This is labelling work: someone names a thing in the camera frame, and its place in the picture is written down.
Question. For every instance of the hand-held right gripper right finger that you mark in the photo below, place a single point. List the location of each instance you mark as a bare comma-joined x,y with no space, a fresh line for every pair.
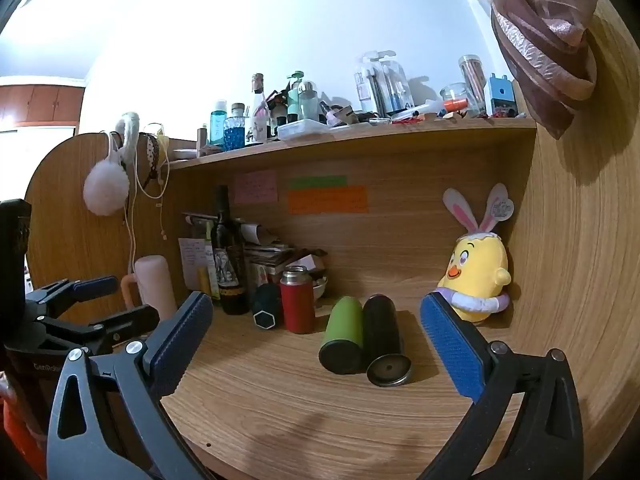
451,345

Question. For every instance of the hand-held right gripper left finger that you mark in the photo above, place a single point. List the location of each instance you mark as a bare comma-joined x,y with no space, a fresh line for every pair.
184,342

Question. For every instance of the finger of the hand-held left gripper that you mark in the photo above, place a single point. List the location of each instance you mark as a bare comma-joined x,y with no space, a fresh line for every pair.
95,287
132,320

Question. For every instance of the black cup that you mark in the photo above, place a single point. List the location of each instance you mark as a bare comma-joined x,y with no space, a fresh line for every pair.
384,340

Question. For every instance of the dark green hexagon-label cup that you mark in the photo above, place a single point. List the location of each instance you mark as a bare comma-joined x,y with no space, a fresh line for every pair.
267,307

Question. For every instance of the yellow chick plush toy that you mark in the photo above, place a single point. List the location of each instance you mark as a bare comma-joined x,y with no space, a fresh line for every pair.
475,272

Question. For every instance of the white handwritten note sheet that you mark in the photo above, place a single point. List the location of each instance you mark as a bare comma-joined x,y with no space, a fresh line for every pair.
192,260

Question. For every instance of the dark wine bottle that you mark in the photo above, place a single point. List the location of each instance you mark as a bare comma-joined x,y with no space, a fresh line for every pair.
227,265

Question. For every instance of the white fluffy earmuffs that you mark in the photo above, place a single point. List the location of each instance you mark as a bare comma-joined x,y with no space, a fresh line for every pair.
106,187

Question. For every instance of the red thermos bottle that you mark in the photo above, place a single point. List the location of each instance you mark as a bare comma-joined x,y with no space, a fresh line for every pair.
297,302

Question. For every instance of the stack of papers and books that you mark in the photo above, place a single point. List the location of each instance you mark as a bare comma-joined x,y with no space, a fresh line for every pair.
272,252

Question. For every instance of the dark patterned headband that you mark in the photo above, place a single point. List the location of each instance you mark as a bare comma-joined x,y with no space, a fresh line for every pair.
152,160

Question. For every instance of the white bowl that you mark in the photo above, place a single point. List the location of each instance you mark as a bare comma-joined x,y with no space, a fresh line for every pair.
320,289

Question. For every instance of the pink sticky note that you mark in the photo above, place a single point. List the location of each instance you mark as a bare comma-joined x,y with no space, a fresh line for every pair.
255,186

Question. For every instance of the orange sticky note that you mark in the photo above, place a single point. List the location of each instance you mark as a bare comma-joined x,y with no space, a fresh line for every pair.
327,200

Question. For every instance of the teal liquid bottle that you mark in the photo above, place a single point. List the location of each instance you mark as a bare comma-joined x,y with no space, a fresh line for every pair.
218,125

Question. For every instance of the blue beaded glass jar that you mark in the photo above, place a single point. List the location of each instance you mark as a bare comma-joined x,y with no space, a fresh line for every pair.
234,132

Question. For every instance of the green sticky note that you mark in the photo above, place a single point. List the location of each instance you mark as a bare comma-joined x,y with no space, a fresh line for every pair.
317,182

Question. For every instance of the white pen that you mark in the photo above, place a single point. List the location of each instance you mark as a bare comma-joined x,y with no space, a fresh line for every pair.
422,110

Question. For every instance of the clear bottle with cork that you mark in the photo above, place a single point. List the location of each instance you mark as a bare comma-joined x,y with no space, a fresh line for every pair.
258,115

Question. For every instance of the orange marker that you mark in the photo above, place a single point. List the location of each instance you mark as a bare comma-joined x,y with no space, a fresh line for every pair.
455,104

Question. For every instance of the white plastic tray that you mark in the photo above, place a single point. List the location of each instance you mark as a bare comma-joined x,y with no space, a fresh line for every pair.
302,130

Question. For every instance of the short glass jar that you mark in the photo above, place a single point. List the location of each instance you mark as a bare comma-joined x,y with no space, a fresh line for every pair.
452,92

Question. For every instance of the blue pencil sharpener box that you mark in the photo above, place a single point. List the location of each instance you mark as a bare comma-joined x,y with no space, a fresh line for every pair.
501,95

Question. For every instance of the tall clear cylinder jar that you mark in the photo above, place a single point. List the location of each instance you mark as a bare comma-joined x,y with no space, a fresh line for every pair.
472,85

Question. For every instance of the clear blister packages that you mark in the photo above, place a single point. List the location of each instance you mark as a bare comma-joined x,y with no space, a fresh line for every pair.
382,85

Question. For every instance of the green-capped pump bottle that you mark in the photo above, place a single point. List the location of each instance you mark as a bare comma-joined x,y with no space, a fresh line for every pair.
295,97

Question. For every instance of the brown tied curtain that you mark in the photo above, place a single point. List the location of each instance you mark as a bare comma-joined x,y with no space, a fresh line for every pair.
542,55

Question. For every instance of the wooden wall cabinet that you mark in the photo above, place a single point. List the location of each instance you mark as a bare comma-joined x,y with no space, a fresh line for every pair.
42,102

